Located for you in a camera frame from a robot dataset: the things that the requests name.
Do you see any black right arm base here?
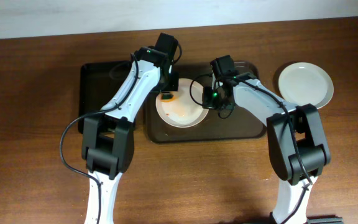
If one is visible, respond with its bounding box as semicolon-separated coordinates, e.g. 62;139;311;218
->
281;215;344;224

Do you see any dark brown serving tray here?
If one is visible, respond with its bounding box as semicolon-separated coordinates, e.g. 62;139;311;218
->
143;61;266;144

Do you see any green and orange sponge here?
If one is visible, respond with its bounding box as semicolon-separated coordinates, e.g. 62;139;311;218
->
160;93;175;103

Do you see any pinkish white plate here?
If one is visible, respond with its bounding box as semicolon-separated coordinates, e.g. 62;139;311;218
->
155;78;208;128

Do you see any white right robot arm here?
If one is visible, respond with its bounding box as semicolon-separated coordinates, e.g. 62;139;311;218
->
202;73;336;223

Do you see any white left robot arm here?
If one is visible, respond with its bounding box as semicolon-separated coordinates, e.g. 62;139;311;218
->
81;44;181;223

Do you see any pale green plate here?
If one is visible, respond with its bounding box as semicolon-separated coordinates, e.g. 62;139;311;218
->
278;62;334;109

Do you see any black rectangular water tray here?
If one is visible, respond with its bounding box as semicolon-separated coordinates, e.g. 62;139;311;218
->
78;61;136;135

